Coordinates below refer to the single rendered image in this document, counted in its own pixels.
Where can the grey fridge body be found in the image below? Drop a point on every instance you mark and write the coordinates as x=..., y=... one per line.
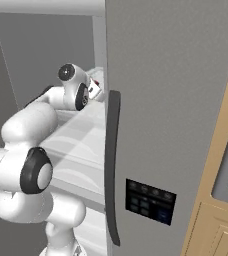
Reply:
x=46, y=43

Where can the grey fridge door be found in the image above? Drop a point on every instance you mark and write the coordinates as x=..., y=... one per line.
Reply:
x=172, y=83

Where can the tan wooden cabinet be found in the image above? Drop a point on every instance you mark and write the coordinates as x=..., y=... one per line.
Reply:
x=207, y=186

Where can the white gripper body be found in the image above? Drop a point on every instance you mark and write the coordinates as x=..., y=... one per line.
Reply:
x=99, y=73

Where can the white fridge shelf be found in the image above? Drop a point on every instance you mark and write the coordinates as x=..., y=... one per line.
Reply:
x=82, y=143

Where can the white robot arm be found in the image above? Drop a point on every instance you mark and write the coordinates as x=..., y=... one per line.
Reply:
x=22, y=126

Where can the white fridge drawer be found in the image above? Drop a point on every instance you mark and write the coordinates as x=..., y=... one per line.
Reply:
x=95, y=230

